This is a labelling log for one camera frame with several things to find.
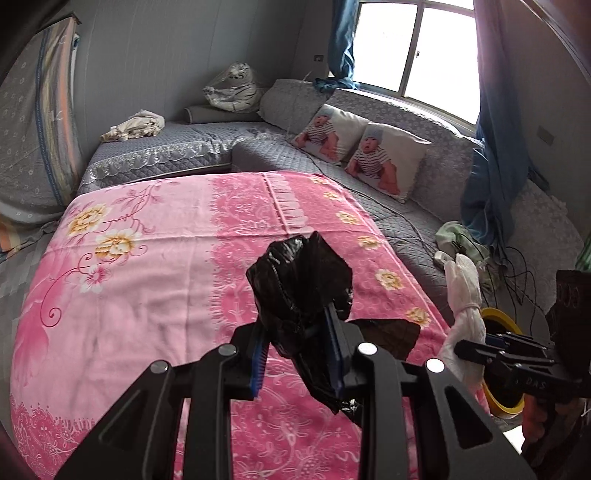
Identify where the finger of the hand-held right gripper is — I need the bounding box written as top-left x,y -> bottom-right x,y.
454,340 -> 555,372
484,332 -> 557,354

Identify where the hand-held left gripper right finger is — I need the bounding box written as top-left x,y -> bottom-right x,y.
323,307 -> 527,480

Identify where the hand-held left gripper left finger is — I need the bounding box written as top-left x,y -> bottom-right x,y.
54,320 -> 271,480

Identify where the yellow round bin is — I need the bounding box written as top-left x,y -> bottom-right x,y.
478,308 -> 527,418

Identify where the white cloth glove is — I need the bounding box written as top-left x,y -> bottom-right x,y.
438,253 -> 488,388

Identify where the black plastic bag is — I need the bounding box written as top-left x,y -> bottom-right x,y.
246,231 -> 365,423

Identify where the person's right hand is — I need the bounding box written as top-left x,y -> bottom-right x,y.
522,396 -> 587,457

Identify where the dark brown wrapper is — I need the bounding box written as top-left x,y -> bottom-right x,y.
346,318 -> 422,363

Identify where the light green cloth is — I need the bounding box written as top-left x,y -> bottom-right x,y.
435,222 -> 502,287

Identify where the pink floral blanket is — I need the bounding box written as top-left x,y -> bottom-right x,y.
9,171 -> 490,480

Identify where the baby print pillow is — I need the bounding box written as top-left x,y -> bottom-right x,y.
344,122 -> 432,204
290,104 -> 370,166

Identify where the grey quilted sofa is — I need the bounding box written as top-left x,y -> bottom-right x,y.
76,78 -> 585,324

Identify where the grey lace cushion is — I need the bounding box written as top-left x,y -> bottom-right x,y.
259,78 -> 335,134

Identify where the grey bolster pillow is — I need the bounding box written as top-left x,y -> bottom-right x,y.
184,105 -> 262,124

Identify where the beige crumpled cloth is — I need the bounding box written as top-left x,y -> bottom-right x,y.
100,110 -> 165,142

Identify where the tiger plush toy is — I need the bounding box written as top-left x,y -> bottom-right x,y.
203,61 -> 264,113

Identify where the sliding glass window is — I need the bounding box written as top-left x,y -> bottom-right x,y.
351,0 -> 483,125

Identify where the striped cloth cover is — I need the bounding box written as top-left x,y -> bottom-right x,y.
0,16 -> 84,252

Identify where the black cable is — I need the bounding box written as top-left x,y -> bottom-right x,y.
455,231 -> 559,333

